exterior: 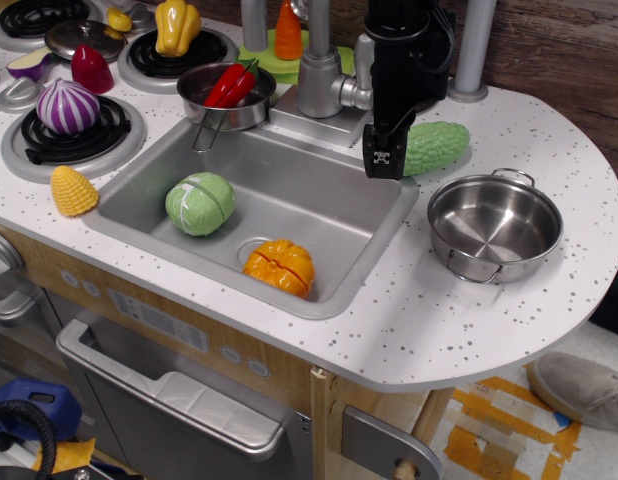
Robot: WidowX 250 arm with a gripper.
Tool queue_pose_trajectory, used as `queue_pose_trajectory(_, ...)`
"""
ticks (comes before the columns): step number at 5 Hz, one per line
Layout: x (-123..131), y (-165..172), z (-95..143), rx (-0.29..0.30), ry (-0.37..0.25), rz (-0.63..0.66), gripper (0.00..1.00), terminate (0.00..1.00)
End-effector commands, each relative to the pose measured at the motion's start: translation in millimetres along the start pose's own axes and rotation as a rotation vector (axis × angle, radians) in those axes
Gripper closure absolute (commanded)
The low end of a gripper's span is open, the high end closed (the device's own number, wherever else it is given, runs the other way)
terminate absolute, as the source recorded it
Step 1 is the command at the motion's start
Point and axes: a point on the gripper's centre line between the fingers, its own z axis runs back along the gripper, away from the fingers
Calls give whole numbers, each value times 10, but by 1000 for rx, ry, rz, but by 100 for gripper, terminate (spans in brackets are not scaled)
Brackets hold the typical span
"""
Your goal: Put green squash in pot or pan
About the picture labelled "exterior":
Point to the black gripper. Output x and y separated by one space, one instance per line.
405 75

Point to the green bumpy toy squash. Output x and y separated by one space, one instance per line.
431 145

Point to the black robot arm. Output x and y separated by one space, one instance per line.
407 20

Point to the large steel pot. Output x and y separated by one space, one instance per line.
495 228

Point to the steel pot lid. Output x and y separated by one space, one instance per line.
64 39

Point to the silver toy faucet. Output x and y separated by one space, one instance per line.
326 103

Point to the grey toy sink basin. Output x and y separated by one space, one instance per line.
285 188

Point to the grey support pole right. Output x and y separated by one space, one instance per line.
468 86

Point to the grey support pole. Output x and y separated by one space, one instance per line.
254 24
468 86

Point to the small steel saucepan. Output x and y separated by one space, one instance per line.
196 84

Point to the orange toy carrot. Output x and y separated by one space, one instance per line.
288 34

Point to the orange toy pumpkin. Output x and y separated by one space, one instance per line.
282 264

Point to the red toy chili pepper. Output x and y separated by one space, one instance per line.
234 85

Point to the grey support pole left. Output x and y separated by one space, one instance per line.
254 24

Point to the green toy cabbage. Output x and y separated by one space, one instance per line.
200 203

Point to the yellow toy bell pepper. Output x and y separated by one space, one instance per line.
178 24

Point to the back right stove burner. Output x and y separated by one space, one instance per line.
143 68

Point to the stove burner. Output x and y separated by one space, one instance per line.
24 24
143 68
31 150

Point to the front left stove burner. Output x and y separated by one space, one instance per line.
31 150

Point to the small yellow toy vegetable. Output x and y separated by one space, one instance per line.
119 20

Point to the dark red toy pepper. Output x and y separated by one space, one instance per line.
90 69

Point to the yellow toy corn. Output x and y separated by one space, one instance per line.
72 192

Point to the grey shoe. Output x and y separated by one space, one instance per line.
579 389

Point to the purple striped toy onion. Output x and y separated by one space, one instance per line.
68 108

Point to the grey toy oven door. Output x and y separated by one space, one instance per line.
172 418

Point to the purple toy eggplant slice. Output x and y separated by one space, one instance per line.
32 65

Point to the grey stove knob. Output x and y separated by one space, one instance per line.
21 96

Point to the back left stove burner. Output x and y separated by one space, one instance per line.
24 24

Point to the blue plastic object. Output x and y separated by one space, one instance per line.
33 404

